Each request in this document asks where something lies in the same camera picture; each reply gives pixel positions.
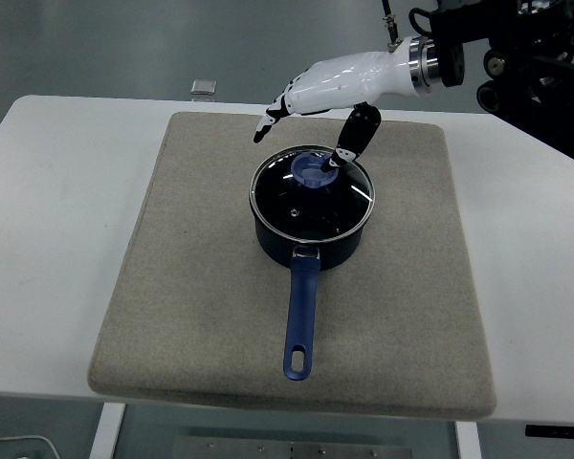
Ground glass lid with blue knob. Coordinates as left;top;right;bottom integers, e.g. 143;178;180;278
248;145;376;240

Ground white rounded object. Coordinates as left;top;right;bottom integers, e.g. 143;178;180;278
0;435;58;459

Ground beige fabric mat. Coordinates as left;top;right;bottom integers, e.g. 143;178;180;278
86;111;497;422

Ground white table leg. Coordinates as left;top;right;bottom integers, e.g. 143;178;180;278
89;403;127;459
453;421;482;459

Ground black table control panel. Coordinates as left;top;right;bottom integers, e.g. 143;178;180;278
524;424;574;439

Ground grey metal plate with screws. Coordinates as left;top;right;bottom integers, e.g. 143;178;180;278
171;435;412;459

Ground dark pot with blue handle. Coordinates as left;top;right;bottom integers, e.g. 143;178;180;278
251;190;372;383

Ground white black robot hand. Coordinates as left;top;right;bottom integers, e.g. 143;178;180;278
253;36;420;174

